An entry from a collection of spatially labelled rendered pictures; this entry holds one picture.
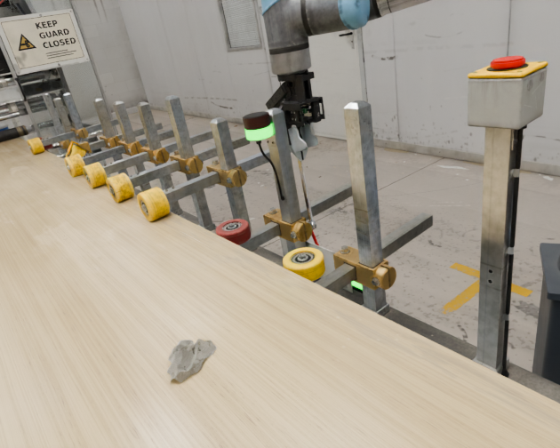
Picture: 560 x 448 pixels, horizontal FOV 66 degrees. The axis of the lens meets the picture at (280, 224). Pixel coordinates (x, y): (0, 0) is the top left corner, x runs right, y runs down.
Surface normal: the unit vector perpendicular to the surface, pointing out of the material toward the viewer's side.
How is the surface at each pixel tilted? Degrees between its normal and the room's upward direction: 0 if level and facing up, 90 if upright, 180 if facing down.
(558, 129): 90
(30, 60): 90
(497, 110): 90
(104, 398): 0
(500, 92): 90
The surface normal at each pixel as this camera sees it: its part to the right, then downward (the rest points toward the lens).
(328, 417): -0.17, -0.89
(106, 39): 0.58, 0.26
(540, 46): -0.80, 0.38
